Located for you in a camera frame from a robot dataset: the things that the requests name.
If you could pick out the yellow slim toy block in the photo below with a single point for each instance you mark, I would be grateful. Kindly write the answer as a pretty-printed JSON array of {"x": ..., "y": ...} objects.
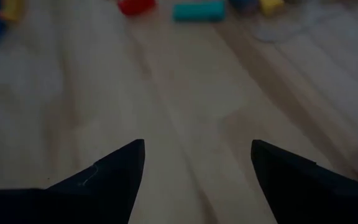
[
  {"x": 271, "y": 7},
  {"x": 11, "y": 8}
]

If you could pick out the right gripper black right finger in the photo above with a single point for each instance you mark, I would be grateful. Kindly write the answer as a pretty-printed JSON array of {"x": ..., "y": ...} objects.
[{"x": 306, "y": 199}]

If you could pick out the teal slim toy block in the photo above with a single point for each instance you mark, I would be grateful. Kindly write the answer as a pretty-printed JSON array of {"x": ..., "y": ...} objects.
[{"x": 199, "y": 12}]

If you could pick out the red chunky toy block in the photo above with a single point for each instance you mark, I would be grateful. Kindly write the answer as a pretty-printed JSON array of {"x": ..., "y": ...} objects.
[{"x": 135, "y": 6}]

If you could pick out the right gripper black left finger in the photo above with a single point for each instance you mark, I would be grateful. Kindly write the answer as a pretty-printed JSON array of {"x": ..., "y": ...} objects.
[{"x": 89, "y": 202}]

